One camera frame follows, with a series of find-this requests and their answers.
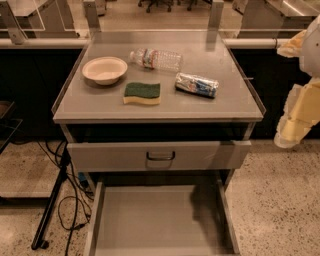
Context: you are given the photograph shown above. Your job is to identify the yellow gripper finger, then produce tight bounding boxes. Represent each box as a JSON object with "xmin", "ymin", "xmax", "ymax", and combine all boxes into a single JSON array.
[
  {"xmin": 274, "ymin": 79, "xmax": 320, "ymax": 148},
  {"xmin": 277, "ymin": 30, "xmax": 306, "ymax": 58}
]

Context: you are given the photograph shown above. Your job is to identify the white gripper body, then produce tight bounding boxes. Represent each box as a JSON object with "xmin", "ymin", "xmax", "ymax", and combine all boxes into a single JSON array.
[{"xmin": 299, "ymin": 15, "xmax": 320, "ymax": 77}]

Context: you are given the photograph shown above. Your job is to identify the silver blue redbull can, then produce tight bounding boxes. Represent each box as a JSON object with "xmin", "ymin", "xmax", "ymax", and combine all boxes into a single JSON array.
[{"xmin": 175, "ymin": 73, "xmax": 219, "ymax": 98}]

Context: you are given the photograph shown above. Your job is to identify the grey metal drawer cabinet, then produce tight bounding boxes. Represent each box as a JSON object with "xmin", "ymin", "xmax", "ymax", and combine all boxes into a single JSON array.
[{"xmin": 53, "ymin": 30, "xmax": 265, "ymax": 256}]

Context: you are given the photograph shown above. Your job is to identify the open middle drawer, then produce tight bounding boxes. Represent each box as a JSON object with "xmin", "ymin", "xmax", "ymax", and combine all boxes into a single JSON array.
[{"xmin": 83, "ymin": 178, "xmax": 241, "ymax": 256}]

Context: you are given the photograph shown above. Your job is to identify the closed upper drawer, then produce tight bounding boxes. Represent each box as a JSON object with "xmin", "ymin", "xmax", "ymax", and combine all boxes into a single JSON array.
[{"xmin": 67, "ymin": 141, "xmax": 251, "ymax": 172}]

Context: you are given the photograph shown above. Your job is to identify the clear plastic water bottle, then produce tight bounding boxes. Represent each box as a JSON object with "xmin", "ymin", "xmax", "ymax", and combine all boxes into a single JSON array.
[{"xmin": 129, "ymin": 48, "xmax": 183, "ymax": 72}]

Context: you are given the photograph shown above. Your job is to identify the green yellow sponge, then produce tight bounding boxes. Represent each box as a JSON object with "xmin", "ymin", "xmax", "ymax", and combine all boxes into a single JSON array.
[{"xmin": 123, "ymin": 82, "xmax": 160, "ymax": 105}]

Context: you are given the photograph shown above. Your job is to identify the white paper bowl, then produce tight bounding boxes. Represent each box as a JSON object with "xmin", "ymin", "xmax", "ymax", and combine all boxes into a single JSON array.
[{"xmin": 82, "ymin": 57, "xmax": 128, "ymax": 85}]

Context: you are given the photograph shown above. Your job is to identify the dark side table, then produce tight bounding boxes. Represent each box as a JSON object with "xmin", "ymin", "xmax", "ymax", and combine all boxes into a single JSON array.
[{"xmin": 0, "ymin": 101, "xmax": 22, "ymax": 154}]

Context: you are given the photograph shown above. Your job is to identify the black stand leg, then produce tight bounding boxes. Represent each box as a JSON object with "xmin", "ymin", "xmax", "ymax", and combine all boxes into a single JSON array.
[{"xmin": 31, "ymin": 149, "xmax": 68, "ymax": 250}]

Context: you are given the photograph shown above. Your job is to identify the black floor cables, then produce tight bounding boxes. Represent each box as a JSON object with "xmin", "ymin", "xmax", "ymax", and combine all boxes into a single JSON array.
[{"xmin": 35, "ymin": 139, "xmax": 95, "ymax": 256}]

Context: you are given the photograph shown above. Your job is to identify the white horizontal rail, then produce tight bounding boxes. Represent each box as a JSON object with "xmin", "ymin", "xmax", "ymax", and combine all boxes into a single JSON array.
[{"xmin": 0, "ymin": 38, "xmax": 287, "ymax": 49}]

